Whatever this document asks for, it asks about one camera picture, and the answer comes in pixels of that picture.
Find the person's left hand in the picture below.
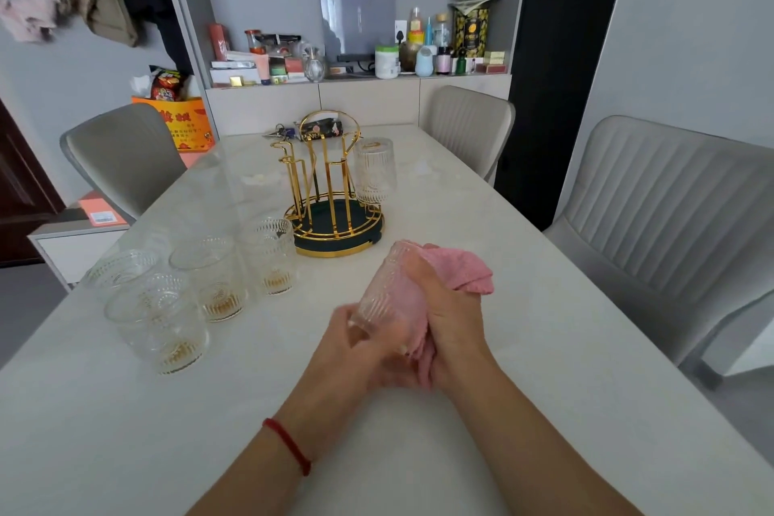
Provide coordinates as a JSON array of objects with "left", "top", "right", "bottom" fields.
[{"left": 289, "top": 303, "right": 425, "bottom": 414}]

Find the person's right hand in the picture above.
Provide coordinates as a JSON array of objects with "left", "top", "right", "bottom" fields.
[{"left": 404, "top": 248, "right": 504, "bottom": 397}]

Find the ribbed clear drinking glass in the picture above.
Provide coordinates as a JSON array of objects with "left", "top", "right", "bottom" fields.
[
  {"left": 80, "top": 249, "right": 162, "bottom": 306},
  {"left": 347, "top": 243, "right": 431, "bottom": 354},
  {"left": 352, "top": 137, "right": 398, "bottom": 207},
  {"left": 169, "top": 234, "right": 249, "bottom": 323},
  {"left": 238, "top": 217, "right": 299, "bottom": 297},
  {"left": 104, "top": 274, "right": 211, "bottom": 376}
]

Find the pink cleaning cloth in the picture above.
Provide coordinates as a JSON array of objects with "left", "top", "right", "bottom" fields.
[{"left": 387, "top": 240, "right": 495, "bottom": 391}]

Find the person's left forearm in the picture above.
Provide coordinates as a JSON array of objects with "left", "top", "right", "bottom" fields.
[{"left": 186, "top": 395, "right": 339, "bottom": 516}]

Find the person's right forearm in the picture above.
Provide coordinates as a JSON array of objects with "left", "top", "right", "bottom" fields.
[{"left": 446, "top": 352, "right": 643, "bottom": 516}]

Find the gold cup rack green base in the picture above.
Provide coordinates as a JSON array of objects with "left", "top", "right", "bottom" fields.
[{"left": 270, "top": 109, "right": 386, "bottom": 259}]

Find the grey upholstered dining chair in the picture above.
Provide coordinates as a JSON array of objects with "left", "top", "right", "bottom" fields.
[
  {"left": 543, "top": 114, "right": 774, "bottom": 391},
  {"left": 59, "top": 103, "right": 189, "bottom": 227},
  {"left": 420, "top": 85, "right": 516, "bottom": 183}
]

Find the dark pouch with keys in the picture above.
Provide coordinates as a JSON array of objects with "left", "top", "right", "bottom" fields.
[{"left": 262, "top": 118, "right": 347, "bottom": 142}]

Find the white jar green label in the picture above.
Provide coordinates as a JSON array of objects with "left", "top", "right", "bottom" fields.
[{"left": 374, "top": 44, "right": 402, "bottom": 80}]

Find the clear round perfume bottle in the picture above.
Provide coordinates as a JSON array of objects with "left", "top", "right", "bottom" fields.
[{"left": 303, "top": 47, "right": 327, "bottom": 83}]

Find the black and gold tin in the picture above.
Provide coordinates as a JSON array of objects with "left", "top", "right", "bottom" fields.
[{"left": 451, "top": 6, "right": 490, "bottom": 59}]

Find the stack of white boxes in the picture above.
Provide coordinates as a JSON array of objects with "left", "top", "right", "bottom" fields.
[{"left": 209, "top": 50, "right": 262, "bottom": 88}]

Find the folded newspaper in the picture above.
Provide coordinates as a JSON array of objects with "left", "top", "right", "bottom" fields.
[{"left": 448, "top": 0, "right": 504, "bottom": 16}]

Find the orange paper bag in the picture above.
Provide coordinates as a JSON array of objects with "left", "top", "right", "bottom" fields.
[{"left": 131, "top": 96, "right": 216, "bottom": 154}]

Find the red upright box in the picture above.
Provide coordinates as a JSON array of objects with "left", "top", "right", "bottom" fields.
[{"left": 208, "top": 23, "right": 232, "bottom": 62}]

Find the red snack bag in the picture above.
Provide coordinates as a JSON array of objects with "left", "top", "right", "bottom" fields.
[{"left": 149, "top": 66, "right": 185, "bottom": 103}]

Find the orange flat box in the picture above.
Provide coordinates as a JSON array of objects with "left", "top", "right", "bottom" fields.
[{"left": 77, "top": 190, "right": 129, "bottom": 228}]

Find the white low side cabinet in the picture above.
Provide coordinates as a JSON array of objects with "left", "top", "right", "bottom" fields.
[{"left": 27, "top": 218, "right": 131, "bottom": 293}]

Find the red string bracelet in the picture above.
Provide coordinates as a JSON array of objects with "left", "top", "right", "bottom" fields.
[{"left": 262, "top": 418, "right": 313, "bottom": 478}]

